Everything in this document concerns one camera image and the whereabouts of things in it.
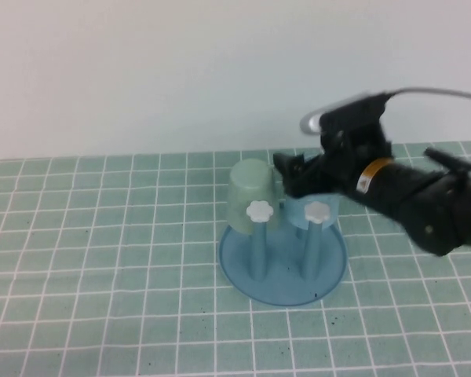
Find black zip tie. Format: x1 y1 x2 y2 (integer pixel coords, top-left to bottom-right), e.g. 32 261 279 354
424 146 471 181

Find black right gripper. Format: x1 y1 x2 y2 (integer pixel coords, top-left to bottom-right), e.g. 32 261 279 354
272 149 365 198

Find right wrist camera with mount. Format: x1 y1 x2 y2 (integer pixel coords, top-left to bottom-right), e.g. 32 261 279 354
300 90 394 159

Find blue cup stand white caps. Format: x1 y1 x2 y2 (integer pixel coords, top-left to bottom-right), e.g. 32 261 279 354
217 200 348 308

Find pale green plastic cup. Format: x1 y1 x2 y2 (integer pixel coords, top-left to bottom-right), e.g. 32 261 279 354
224 158 283 236

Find green grid tablecloth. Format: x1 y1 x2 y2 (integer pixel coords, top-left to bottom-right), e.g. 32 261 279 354
0 139 471 377

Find light blue plastic cup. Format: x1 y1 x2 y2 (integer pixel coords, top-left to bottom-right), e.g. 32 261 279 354
279 191 341 229

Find grey camera cable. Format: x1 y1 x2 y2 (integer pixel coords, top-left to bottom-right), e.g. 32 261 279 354
384 86 471 104

